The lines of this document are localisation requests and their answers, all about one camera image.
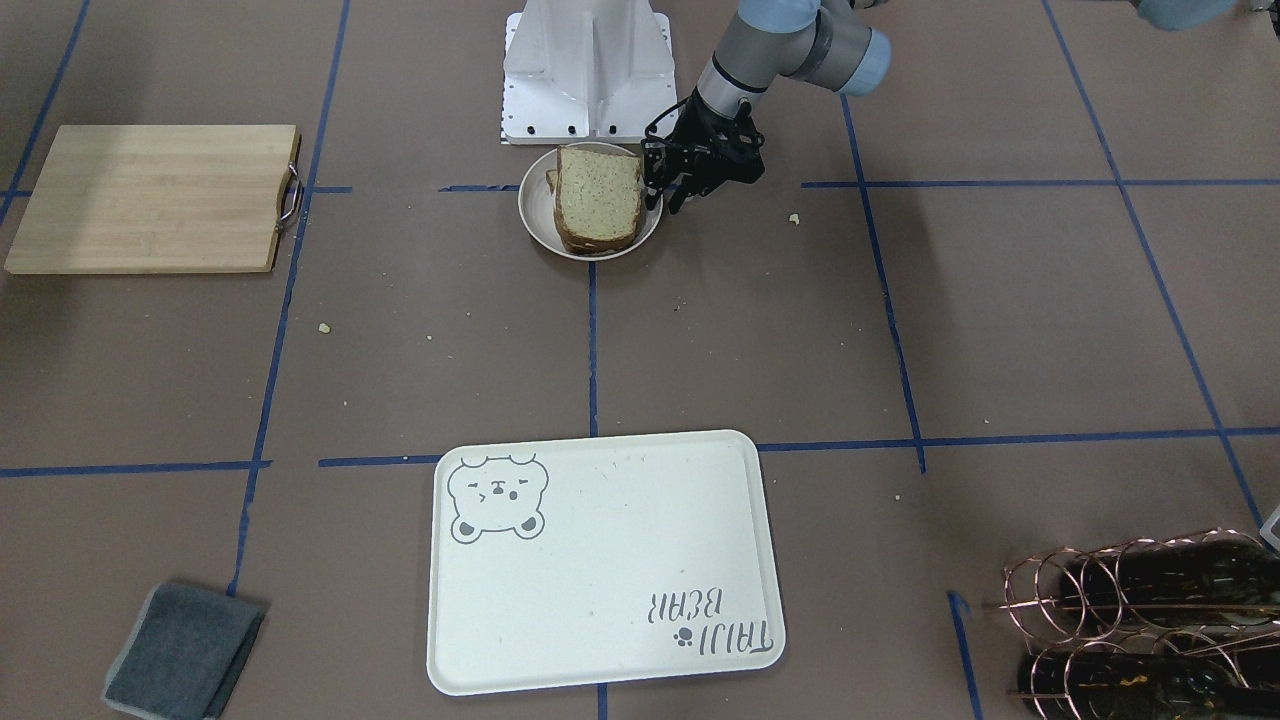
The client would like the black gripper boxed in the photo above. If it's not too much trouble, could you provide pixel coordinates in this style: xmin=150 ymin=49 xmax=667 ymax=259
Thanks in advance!
xmin=643 ymin=90 xmax=765 ymax=215

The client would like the bread slice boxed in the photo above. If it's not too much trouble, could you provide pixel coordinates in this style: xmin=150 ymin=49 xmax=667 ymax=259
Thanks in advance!
xmin=547 ymin=168 xmax=643 ymax=254
xmin=553 ymin=145 xmax=643 ymax=255

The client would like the white round plate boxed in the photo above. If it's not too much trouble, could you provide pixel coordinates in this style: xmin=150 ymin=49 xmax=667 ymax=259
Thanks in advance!
xmin=517 ymin=150 xmax=666 ymax=263

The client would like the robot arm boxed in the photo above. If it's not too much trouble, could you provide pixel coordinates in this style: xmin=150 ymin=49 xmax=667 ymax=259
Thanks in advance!
xmin=643 ymin=1 xmax=892 ymax=214

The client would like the cream bear serving tray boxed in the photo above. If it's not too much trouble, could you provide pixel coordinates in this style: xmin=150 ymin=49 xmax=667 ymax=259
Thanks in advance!
xmin=425 ymin=429 xmax=787 ymax=696

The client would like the wooden cutting board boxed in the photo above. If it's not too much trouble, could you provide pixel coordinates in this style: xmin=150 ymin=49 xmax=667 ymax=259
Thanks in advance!
xmin=4 ymin=124 xmax=301 ymax=275

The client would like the folded grey cloth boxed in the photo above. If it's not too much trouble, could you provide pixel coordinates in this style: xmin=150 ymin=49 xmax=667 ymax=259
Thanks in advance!
xmin=102 ymin=582 xmax=266 ymax=719

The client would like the dark green wine bottle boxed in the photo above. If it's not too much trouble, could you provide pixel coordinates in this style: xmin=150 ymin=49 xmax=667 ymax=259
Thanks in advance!
xmin=1056 ymin=538 xmax=1279 ymax=630

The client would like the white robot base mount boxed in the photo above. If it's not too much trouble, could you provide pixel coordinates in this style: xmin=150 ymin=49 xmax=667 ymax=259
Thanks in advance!
xmin=500 ymin=1 xmax=677 ymax=145

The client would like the copper wire bottle rack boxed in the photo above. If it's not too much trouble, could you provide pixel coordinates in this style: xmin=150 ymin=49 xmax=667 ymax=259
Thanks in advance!
xmin=993 ymin=528 xmax=1279 ymax=719

